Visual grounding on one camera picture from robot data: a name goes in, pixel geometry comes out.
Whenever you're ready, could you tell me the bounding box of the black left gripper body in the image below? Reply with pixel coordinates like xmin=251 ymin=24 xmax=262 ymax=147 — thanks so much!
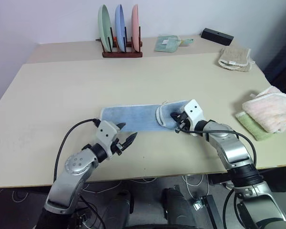
xmin=111 ymin=139 xmax=125 ymax=156

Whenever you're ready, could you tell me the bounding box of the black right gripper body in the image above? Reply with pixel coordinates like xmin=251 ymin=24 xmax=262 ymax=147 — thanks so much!
xmin=176 ymin=110 xmax=194 ymax=132

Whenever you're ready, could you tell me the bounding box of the blue towel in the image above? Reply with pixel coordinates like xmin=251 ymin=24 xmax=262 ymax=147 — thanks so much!
xmin=100 ymin=100 xmax=194 ymax=134

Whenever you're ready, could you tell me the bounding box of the folded green towel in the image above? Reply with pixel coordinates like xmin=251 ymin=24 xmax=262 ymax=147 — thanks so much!
xmin=235 ymin=111 xmax=277 ymax=142

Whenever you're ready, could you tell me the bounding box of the folded beige towel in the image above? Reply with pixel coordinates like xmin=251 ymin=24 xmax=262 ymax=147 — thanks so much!
xmin=217 ymin=47 xmax=256 ymax=73

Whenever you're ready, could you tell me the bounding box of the folded pink towel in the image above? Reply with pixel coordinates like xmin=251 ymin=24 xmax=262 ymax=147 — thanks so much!
xmin=242 ymin=85 xmax=286 ymax=134

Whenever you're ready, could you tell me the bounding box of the dark wooden plate rack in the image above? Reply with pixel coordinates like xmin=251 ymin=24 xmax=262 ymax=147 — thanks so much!
xmin=95 ymin=25 xmax=143 ymax=59

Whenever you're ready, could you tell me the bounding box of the folded teal cloth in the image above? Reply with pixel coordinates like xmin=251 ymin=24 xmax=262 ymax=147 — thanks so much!
xmin=154 ymin=35 xmax=181 ymax=53

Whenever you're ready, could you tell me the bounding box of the black rectangular box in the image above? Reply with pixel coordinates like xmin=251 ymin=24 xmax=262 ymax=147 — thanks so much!
xmin=200 ymin=27 xmax=235 ymax=47

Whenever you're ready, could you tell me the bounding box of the black table leg bar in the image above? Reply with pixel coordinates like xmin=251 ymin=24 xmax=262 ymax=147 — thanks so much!
xmin=199 ymin=194 xmax=224 ymax=229

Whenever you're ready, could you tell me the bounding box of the pink plate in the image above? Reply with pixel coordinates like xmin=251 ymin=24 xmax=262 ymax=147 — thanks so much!
xmin=131 ymin=3 xmax=142 ymax=52

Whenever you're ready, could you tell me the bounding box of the blue plate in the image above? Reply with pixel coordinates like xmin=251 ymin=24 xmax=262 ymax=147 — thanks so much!
xmin=114 ymin=3 xmax=127 ymax=52

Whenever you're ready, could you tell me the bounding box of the green plate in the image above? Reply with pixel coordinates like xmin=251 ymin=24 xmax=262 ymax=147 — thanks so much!
xmin=97 ymin=4 xmax=115 ymax=52

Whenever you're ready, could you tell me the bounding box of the dark blue chair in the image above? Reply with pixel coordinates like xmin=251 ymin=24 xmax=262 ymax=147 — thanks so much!
xmin=263 ymin=30 xmax=286 ymax=100

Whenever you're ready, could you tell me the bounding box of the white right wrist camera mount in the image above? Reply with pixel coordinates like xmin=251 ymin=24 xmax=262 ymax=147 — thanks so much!
xmin=183 ymin=99 xmax=205 ymax=137

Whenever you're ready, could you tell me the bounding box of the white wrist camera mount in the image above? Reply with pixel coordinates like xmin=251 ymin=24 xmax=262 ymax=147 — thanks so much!
xmin=183 ymin=99 xmax=205 ymax=137
xmin=95 ymin=120 xmax=121 ymax=161

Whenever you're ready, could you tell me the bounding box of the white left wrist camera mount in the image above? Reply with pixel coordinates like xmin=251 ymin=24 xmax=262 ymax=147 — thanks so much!
xmin=95 ymin=120 xmax=121 ymax=161

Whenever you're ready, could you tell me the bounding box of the white floor cable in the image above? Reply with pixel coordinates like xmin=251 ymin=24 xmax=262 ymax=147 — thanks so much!
xmin=181 ymin=173 xmax=211 ymax=199
xmin=130 ymin=177 xmax=158 ymax=184
xmin=0 ymin=188 xmax=29 ymax=204

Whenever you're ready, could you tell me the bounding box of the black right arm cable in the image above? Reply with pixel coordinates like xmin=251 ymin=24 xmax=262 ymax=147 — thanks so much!
xmin=174 ymin=127 xmax=259 ymax=171

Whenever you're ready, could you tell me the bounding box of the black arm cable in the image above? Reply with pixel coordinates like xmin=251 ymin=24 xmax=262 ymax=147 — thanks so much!
xmin=174 ymin=127 xmax=259 ymax=171
xmin=52 ymin=118 xmax=101 ymax=186

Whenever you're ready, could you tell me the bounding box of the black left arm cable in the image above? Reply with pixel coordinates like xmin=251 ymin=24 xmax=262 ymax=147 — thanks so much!
xmin=52 ymin=118 xmax=101 ymax=186

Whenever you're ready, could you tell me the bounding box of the metal bracket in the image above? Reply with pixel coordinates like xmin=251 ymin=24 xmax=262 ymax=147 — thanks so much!
xmin=192 ymin=197 xmax=205 ymax=211

